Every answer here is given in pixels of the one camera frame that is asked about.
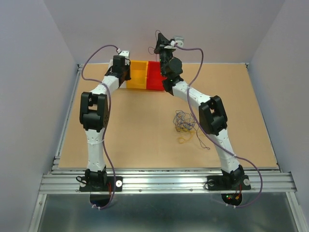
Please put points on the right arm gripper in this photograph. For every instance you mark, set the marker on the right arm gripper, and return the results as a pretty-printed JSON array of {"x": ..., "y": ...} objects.
[{"x": 161, "y": 40}]

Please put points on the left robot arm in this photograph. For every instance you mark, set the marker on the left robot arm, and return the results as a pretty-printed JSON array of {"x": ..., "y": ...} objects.
[{"x": 94, "y": 117}]

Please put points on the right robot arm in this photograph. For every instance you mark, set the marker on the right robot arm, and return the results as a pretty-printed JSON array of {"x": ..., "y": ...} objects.
[{"x": 211, "y": 119}]

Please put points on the yellow plastic bin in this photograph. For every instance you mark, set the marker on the yellow plastic bin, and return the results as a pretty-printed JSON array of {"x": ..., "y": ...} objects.
[{"x": 138, "y": 74}]

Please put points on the red plastic bin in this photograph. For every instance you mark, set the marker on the red plastic bin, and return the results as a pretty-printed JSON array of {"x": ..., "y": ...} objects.
[{"x": 154, "y": 77}]

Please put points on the white plastic bin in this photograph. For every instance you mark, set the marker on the white plastic bin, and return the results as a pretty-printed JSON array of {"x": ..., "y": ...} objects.
[{"x": 120, "y": 70}]

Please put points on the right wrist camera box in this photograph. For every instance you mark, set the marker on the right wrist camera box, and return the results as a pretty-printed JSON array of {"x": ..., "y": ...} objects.
[{"x": 177, "y": 41}]

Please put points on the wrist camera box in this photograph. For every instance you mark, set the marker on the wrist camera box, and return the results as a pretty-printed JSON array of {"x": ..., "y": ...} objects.
[
  {"x": 125, "y": 53},
  {"x": 177, "y": 41}
]

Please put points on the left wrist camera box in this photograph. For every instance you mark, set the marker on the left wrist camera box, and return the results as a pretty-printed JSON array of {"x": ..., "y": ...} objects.
[{"x": 125, "y": 53}]

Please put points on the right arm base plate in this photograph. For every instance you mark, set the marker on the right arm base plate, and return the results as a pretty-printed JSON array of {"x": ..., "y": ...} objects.
[{"x": 223, "y": 183}]

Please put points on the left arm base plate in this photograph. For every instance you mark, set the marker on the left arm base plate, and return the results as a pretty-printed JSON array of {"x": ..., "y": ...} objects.
[{"x": 87, "y": 186}]

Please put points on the aluminium mounting rail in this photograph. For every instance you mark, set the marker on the aluminium mounting rail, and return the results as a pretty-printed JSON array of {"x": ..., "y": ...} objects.
[{"x": 156, "y": 181}]

